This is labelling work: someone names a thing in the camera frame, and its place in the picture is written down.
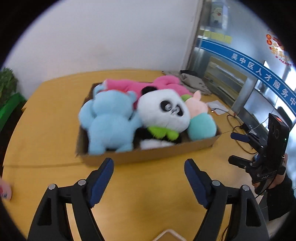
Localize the cartoon sheep poster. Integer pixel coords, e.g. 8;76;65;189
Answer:
209;1;228;30

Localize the green covered table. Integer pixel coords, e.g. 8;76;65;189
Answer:
0;92;26;131

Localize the cardboard box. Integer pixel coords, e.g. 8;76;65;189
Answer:
76;84;221;166

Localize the panda plush toy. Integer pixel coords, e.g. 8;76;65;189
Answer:
135;86;190;150

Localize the pink plush toy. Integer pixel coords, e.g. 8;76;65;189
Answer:
103;75;193;100

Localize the red window decoration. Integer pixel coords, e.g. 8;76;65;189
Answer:
265;29;295;67

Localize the small pink teal plush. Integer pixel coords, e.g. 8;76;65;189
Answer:
181;90;217;141

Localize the white paper sheet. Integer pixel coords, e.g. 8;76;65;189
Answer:
207;100;229;115

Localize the light blue plush toy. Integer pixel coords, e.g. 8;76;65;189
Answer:
78;84;142;156

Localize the grey folded cloth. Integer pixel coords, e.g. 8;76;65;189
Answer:
162;71;212;95

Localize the potted green plant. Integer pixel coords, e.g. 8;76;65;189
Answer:
0;68;18;108

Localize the operator right hand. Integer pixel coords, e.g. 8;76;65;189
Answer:
262;153;288;192

